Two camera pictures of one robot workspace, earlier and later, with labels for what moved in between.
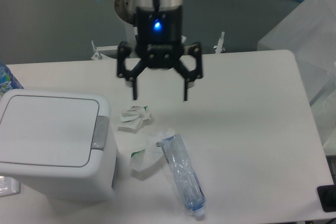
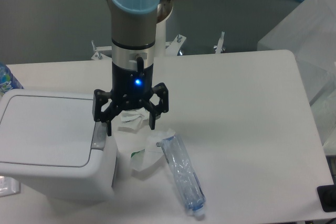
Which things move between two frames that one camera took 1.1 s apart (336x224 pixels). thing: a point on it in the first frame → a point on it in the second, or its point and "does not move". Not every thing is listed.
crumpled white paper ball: (133, 118) does not move
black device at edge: (327, 196) does not move
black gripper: (159, 32) → (129, 91)
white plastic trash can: (60, 142) does not move
